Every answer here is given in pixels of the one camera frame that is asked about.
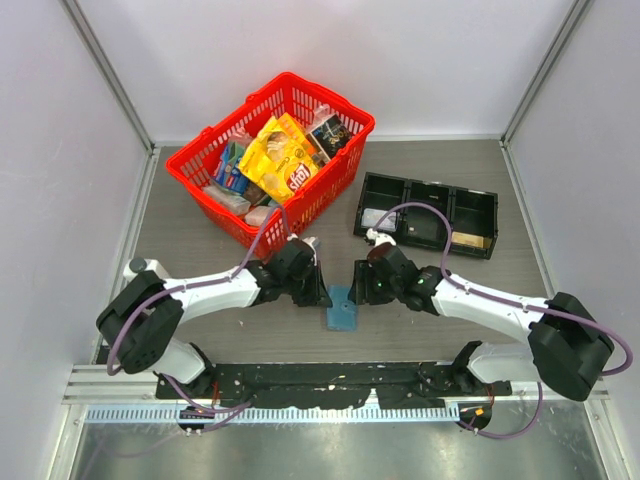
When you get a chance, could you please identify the blue card holder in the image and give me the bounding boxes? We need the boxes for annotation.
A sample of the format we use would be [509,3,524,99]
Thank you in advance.
[326,285,358,332]

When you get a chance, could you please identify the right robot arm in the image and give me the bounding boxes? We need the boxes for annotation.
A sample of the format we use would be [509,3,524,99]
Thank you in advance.
[349,242,614,401]

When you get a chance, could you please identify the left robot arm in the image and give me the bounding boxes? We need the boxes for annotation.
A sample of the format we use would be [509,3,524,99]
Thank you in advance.
[96,235,332,398]

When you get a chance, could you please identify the white card in tray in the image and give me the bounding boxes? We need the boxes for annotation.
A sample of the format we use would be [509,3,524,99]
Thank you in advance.
[360,208,397,232]

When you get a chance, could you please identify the gold card in tray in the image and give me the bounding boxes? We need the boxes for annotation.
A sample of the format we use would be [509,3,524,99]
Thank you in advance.
[452,232,486,248]

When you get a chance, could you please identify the pink wrapped packet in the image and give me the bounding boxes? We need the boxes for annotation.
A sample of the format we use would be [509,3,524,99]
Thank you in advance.
[244,206,278,227]

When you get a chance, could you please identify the red plastic shopping basket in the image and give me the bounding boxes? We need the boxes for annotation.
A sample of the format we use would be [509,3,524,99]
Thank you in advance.
[166,72,375,259]

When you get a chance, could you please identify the clear wrapped packet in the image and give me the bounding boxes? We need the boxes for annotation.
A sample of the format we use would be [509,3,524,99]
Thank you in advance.
[203,184,251,216]

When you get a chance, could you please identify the black three-compartment tray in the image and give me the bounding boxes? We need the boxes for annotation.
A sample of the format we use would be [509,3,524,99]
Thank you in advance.
[353,172,498,260]

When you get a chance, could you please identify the yellow Lays chips bag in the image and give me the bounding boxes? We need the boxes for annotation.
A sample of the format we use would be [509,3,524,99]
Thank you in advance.
[238,113,320,204]

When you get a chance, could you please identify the blue green packet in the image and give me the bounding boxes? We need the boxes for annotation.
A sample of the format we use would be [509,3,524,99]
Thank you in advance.
[213,141,249,195]

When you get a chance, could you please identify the black snack box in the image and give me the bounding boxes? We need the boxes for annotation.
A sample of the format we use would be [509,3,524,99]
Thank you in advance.
[307,113,352,159]

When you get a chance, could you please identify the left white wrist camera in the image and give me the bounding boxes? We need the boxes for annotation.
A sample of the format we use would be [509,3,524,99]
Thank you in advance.
[287,234,321,265]

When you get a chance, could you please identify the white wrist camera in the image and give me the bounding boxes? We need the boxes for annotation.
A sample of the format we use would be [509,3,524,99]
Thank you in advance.
[287,234,321,265]
[365,228,397,247]

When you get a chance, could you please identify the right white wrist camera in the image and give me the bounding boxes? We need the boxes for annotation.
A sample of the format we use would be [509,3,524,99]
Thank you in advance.
[365,228,397,247]

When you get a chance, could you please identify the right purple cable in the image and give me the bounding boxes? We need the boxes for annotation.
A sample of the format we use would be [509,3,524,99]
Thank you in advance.
[369,201,635,441]

